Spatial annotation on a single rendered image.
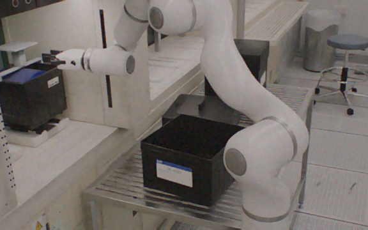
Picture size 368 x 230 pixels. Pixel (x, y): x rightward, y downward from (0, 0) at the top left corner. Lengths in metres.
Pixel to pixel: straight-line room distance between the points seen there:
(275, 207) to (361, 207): 1.89
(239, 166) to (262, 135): 0.09
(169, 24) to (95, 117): 0.85
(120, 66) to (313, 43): 3.88
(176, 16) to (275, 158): 0.40
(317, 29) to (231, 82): 4.07
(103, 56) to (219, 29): 0.50
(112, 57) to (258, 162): 0.68
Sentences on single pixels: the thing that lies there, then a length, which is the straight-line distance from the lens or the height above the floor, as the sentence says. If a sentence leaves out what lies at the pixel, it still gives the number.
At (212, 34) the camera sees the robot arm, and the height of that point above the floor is 1.36.
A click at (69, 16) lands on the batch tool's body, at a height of 1.30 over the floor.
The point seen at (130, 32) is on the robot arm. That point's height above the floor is 1.32.
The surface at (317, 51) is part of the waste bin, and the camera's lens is 5.21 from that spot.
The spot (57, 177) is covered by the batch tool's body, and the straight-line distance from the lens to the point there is 1.56.
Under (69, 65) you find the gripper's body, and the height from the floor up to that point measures 1.18.
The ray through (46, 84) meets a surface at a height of 1.07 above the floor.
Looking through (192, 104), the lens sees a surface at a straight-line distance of 2.04.
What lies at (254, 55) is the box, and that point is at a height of 1.01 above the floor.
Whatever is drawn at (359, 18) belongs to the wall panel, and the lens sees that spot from 5.62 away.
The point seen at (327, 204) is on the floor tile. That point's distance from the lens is 2.97.
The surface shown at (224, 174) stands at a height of 0.83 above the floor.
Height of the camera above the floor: 1.63
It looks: 24 degrees down
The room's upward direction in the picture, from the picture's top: 2 degrees counter-clockwise
